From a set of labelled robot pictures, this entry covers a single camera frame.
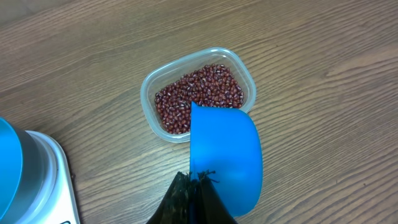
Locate blue plastic measuring scoop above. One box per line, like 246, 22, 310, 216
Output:
190, 103, 263, 217

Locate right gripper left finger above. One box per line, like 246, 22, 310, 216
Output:
147, 172, 195, 224

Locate blue metal bowl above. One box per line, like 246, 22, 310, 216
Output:
1, 118, 42, 223

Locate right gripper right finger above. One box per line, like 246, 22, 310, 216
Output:
195, 170, 237, 224

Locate red adzuki beans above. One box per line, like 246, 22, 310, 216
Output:
154, 64, 244, 134

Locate clear plastic food container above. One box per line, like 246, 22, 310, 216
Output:
141, 47, 257, 143

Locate white digital kitchen scale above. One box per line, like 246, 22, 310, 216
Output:
9, 130, 81, 224

